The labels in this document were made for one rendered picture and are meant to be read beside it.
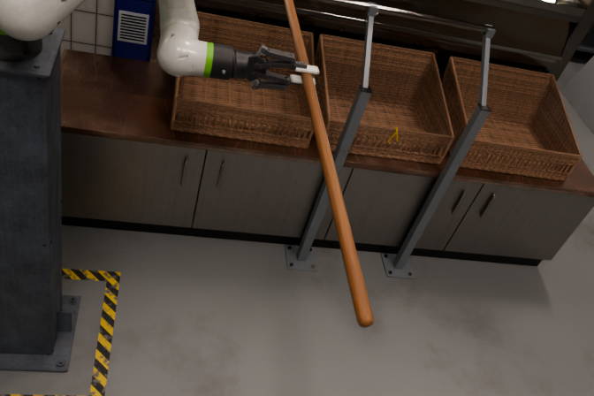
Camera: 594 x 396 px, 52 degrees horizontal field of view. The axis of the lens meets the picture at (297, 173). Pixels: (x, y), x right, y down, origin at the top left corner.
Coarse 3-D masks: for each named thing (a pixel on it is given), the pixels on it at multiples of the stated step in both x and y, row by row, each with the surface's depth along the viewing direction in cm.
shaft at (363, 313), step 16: (288, 0) 196; (288, 16) 190; (304, 48) 176; (304, 80) 164; (320, 112) 153; (320, 128) 148; (320, 144) 144; (320, 160) 141; (336, 176) 136; (336, 192) 132; (336, 208) 128; (336, 224) 126; (352, 240) 122; (352, 256) 118; (352, 272) 116; (352, 288) 114; (368, 304) 111; (368, 320) 108
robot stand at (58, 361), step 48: (48, 48) 146; (0, 96) 141; (48, 96) 146; (0, 144) 150; (48, 144) 154; (0, 192) 161; (48, 192) 163; (0, 240) 173; (48, 240) 175; (0, 288) 187; (48, 288) 190; (0, 336) 203; (48, 336) 206; (96, 384) 211
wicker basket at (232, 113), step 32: (224, 32) 256; (256, 32) 258; (288, 32) 260; (224, 96) 256; (256, 96) 262; (288, 96) 268; (192, 128) 233; (224, 128) 234; (256, 128) 245; (288, 128) 237
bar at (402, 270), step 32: (320, 0) 215; (352, 0) 218; (480, 32) 232; (480, 96) 231; (352, 128) 227; (480, 128) 234; (448, 160) 248; (320, 192) 252; (416, 224) 270; (288, 256) 276; (384, 256) 291
